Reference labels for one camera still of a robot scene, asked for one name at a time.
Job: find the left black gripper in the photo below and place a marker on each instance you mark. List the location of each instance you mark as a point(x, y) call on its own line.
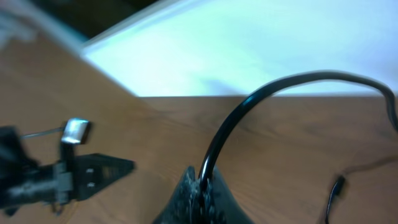
point(55, 184)

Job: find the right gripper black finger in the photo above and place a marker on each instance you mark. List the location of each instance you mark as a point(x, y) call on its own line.
point(183, 206)

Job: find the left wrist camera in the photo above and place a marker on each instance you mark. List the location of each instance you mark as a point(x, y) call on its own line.
point(76, 131)

